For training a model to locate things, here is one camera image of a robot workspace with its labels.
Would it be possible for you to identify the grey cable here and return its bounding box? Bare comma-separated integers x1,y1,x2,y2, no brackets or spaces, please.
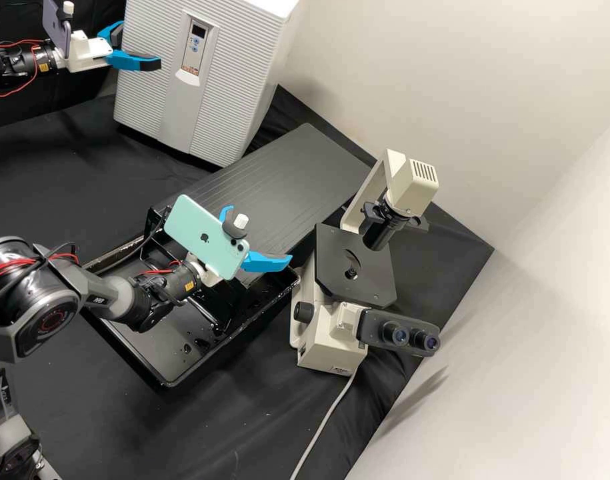
288,371,359,480

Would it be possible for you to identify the cream microscope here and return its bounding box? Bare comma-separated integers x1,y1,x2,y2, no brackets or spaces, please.
289,148,441,372

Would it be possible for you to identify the left wrist camera phone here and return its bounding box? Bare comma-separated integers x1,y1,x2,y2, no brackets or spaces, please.
41,0,77,53

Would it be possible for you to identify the wrist camera phone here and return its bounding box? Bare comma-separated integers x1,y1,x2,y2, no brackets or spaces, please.
163,193,252,282
41,0,77,53

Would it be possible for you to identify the white incubator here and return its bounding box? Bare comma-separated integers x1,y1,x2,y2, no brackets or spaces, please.
122,0,301,169

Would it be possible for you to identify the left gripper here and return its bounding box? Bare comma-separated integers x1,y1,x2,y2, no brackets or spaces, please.
64,21,142,75

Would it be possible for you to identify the black platform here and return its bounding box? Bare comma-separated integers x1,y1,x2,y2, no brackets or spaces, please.
152,122,377,266

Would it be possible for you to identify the black tray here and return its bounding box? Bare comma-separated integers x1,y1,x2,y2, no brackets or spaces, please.
82,205,301,390

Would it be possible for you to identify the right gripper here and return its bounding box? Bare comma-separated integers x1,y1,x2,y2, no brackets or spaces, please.
187,203,294,290

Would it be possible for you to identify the right wrist camera phone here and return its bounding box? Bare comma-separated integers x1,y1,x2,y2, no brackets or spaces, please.
163,193,252,282

